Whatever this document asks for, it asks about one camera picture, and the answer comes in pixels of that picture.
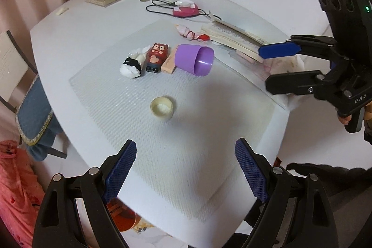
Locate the cream tape roll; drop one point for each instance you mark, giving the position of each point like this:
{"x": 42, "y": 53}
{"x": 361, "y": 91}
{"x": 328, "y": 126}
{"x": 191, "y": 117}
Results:
{"x": 162, "y": 108}

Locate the pink floral bed quilt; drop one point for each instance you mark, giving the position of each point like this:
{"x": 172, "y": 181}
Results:
{"x": 21, "y": 193}

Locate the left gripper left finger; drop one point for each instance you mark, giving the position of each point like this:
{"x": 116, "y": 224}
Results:
{"x": 58, "y": 223}

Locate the white tissue with black band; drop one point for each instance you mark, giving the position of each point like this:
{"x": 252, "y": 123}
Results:
{"x": 134, "y": 63}

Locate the right hand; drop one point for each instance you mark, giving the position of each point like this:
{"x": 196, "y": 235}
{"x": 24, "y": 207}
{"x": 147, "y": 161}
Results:
{"x": 367, "y": 115}

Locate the pink device with black cable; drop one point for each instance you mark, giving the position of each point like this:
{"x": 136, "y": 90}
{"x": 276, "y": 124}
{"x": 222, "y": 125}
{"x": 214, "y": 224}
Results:
{"x": 179, "y": 9}

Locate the red cartoon bear toy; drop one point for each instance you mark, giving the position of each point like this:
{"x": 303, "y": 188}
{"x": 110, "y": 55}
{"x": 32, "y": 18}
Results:
{"x": 156, "y": 56}

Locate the stack of books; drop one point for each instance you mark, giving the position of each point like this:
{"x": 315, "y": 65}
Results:
{"x": 234, "y": 37}

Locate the white folding chair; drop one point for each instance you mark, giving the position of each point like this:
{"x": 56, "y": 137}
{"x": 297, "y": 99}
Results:
{"x": 14, "y": 66}

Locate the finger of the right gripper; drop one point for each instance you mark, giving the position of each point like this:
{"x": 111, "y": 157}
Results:
{"x": 310, "y": 45}
{"x": 298, "y": 83}

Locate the beige mint box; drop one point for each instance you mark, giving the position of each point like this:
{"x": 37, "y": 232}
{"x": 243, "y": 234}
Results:
{"x": 169, "y": 65}

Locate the purple plastic cup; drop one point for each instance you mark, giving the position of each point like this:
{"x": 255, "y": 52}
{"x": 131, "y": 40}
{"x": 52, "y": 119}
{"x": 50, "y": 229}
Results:
{"x": 194, "y": 59}

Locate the blue chair cushion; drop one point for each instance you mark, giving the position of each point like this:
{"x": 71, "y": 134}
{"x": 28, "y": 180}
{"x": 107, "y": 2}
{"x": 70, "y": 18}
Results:
{"x": 37, "y": 123}

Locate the translucent ribbed table mat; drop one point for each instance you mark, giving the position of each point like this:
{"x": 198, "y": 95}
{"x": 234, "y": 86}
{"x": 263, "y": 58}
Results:
{"x": 190, "y": 159}

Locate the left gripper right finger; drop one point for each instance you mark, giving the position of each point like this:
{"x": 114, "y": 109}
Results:
{"x": 295, "y": 211}

